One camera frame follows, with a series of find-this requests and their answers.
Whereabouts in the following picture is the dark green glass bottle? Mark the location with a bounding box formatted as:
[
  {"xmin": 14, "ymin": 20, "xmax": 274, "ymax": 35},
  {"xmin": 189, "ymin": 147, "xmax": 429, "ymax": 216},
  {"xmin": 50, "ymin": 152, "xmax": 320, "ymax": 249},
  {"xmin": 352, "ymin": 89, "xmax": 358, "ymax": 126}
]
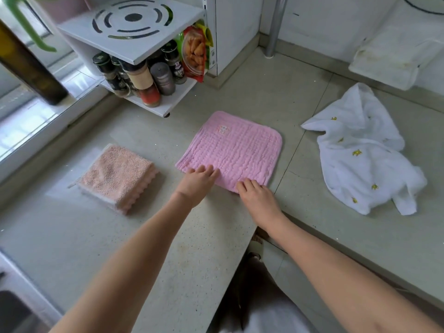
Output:
[{"xmin": 0, "ymin": 18, "xmax": 69, "ymax": 106}]

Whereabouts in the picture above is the white window frame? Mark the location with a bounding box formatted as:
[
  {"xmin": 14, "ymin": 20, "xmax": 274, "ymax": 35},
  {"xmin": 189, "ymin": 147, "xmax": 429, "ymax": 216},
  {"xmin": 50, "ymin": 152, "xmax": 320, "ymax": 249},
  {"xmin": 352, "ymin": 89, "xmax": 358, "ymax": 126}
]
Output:
[{"xmin": 0, "ymin": 0, "xmax": 80, "ymax": 129}]

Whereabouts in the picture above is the white drip tray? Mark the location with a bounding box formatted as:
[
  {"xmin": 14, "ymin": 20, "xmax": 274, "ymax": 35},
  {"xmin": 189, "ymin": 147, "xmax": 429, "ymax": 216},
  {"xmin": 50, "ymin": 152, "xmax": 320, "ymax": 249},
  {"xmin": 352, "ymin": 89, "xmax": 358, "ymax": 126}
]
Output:
[{"xmin": 348, "ymin": 25, "xmax": 444, "ymax": 91}]

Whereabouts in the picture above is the red and green snack packet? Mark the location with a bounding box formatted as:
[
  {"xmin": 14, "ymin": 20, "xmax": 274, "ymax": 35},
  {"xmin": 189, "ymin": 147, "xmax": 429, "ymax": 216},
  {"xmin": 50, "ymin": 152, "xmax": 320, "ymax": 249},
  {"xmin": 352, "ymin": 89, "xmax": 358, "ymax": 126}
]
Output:
[{"xmin": 175, "ymin": 19, "xmax": 214, "ymax": 83}]

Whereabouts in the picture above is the light pink ribbed towel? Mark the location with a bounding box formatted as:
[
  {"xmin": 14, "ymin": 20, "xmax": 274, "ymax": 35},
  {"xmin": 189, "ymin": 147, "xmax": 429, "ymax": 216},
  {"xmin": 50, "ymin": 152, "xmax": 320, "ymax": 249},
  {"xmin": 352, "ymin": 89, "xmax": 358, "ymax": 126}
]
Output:
[{"xmin": 78, "ymin": 162, "xmax": 160, "ymax": 216}]

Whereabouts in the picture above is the peach towel with white trim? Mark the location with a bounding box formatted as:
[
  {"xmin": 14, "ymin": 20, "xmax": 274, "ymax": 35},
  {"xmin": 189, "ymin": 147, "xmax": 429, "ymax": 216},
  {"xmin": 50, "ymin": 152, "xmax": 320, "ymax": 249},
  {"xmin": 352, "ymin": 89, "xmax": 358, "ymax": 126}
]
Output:
[{"xmin": 77, "ymin": 143, "xmax": 155, "ymax": 205}]

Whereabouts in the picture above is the person's left forearm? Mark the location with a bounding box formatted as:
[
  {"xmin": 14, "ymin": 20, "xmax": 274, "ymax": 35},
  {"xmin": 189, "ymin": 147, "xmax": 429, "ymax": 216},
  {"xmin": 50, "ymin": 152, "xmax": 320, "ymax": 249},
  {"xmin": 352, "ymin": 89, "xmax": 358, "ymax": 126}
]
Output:
[{"xmin": 50, "ymin": 192, "xmax": 193, "ymax": 333}]

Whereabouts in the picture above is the person's left hand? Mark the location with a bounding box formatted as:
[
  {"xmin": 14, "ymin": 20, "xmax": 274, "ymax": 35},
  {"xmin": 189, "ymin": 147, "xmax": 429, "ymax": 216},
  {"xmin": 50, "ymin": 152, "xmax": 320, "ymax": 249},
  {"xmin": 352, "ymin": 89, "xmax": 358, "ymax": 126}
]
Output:
[{"xmin": 175, "ymin": 165, "xmax": 221, "ymax": 209}]

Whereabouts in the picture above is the glass pot lid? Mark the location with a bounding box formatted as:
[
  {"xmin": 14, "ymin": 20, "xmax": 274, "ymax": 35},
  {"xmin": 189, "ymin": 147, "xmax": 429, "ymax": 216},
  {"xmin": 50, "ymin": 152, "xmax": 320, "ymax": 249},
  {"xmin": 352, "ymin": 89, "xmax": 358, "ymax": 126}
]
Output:
[{"xmin": 401, "ymin": 0, "xmax": 444, "ymax": 15}]

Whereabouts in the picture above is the person's right hand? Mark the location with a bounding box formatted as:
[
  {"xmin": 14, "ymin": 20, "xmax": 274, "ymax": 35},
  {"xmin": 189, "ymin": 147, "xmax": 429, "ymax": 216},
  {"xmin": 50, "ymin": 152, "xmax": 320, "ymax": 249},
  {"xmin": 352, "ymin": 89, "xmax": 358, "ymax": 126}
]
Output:
[{"xmin": 235, "ymin": 178, "xmax": 284, "ymax": 233}]

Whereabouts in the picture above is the pink muslin cloth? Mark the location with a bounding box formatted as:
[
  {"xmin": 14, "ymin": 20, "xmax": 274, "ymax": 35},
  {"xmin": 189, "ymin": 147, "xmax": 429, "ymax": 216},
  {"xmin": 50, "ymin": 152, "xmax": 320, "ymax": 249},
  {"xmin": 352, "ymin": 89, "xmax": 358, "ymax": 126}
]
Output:
[{"xmin": 175, "ymin": 111, "xmax": 284, "ymax": 194}]

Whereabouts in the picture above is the tan and red spice jar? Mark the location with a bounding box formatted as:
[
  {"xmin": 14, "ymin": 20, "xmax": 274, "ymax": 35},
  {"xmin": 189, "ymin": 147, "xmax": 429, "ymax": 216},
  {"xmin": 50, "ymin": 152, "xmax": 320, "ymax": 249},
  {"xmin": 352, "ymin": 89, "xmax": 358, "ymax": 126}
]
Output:
[{"xmin": 119, "ymin": 60, "xmax": 161, "ymax": 108}]

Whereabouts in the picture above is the grey metal pipe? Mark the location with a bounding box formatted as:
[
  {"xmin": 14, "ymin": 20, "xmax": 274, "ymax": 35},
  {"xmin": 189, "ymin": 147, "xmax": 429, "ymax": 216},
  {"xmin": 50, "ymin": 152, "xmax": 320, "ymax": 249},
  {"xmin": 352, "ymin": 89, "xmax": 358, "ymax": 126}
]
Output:
[{"xmin": 265, "ymin": 0, "xmax": 289, "ymax": 59}]

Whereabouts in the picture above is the white tiered shelf rack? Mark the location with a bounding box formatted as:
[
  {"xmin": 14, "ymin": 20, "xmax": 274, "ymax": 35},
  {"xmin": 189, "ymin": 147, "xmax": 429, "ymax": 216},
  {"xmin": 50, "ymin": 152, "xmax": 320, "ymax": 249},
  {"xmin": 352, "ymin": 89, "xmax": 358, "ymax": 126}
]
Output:
[{"xmin": 57, "ymin": 0, "xmax": 264, "ymax": 118}]

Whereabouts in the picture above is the pink jug with green handle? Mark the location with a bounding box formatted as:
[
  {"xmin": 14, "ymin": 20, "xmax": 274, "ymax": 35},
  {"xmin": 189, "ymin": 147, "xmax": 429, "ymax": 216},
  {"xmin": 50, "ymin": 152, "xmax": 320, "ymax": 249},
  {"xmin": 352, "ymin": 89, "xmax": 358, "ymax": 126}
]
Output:
[{"xmin": 5, "ymin": 0, "xmax": 87, "ymax": 52}]

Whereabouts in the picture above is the stainless steel sink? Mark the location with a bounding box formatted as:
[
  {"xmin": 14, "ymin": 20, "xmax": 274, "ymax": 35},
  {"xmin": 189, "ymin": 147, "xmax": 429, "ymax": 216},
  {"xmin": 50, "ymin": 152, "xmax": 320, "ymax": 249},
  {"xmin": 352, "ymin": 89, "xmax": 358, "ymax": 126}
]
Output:
[{"xmin": 0, "ymin": 251, "xmax": 63, "ymax": 333}]

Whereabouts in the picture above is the steel shaker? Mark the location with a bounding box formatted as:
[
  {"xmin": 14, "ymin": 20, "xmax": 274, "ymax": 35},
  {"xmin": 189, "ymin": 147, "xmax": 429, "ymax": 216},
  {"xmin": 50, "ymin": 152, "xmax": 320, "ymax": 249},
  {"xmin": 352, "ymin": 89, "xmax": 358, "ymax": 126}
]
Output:
[{"xmin": 150, "ymin": 62, "xmax": 176, "ymax": 97}]

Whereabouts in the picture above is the white banana print cloth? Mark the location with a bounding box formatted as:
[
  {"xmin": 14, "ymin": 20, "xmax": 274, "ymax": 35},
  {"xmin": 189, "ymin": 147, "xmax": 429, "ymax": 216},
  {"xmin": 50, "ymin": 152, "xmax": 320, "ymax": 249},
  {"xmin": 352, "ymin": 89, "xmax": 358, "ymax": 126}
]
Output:
[{"xmin": 301, "ymin": 82, "xmax": 428, "ymax": 216}]

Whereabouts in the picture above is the person's right forearm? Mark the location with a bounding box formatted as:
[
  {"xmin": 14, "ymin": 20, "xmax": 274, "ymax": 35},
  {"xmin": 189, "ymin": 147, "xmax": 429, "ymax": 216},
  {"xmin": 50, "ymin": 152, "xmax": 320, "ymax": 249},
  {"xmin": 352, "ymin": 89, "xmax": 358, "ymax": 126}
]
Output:
[{"xmin": 258, "ymin": 213, "xmax": 444, "ymax": 333}]

